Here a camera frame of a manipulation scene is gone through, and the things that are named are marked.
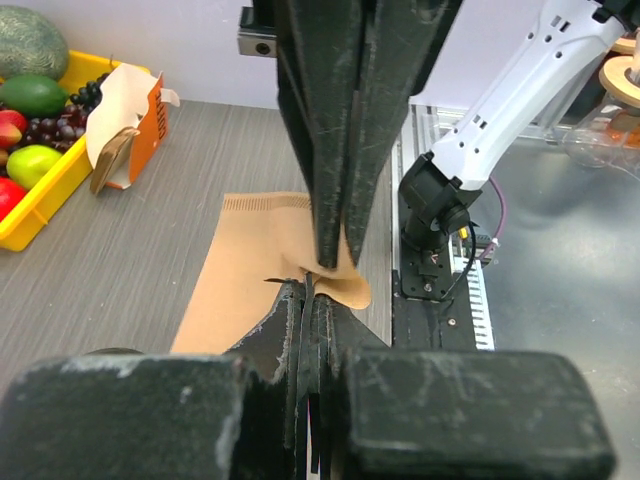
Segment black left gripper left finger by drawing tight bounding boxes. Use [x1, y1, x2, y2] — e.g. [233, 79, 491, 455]
[1, 281, 306, 479]

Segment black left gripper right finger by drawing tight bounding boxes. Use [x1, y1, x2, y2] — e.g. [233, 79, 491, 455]
[309, 294, 617, 480]

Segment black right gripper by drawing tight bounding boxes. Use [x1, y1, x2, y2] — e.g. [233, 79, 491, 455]
[237, 0, 460, 269]

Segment brown paper coffee filter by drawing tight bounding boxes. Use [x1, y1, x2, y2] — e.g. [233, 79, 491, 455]
[171, 192, 371, 354]

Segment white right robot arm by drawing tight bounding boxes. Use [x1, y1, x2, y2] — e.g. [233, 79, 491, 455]
[238, 1, 639, 270]

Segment orange coffee filter box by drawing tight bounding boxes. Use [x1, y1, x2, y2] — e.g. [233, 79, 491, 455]
[85, 63, 180, 195]

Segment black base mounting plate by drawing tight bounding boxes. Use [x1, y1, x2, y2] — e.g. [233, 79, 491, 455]
[391, 270, 477, 352]

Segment stack of brown filters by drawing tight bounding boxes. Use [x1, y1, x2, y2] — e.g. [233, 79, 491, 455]
[89, 126, 140, 195]

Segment yellow plastic fruit tray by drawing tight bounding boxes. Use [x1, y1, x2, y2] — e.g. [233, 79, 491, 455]
[1, 50, 169, 252]

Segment dark purple grape bunch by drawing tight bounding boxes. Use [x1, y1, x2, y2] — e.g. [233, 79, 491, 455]
[19, 72, 110, 153]

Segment red apple lower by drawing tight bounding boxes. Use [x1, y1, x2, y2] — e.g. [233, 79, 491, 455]
[0, 177, 27, 221]

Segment green textured melon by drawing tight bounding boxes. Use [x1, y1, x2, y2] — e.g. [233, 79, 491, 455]
[1, 5, 70, 80]

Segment light green apple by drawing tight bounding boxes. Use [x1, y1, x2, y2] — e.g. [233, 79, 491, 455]
[6, 145, 63, 190]

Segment green avocado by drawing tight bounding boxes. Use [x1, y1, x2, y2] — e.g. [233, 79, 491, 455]
[1, 75, 69, 118]

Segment red pink peaches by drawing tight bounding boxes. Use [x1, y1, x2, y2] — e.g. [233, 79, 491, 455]
[0, 110, 28, 166]

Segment white slotted cable duct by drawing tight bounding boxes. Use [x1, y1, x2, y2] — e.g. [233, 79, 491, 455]
[449, 234, 495, 351]

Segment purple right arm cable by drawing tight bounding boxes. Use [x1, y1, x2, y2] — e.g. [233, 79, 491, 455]
[479, 175, 509, 263]

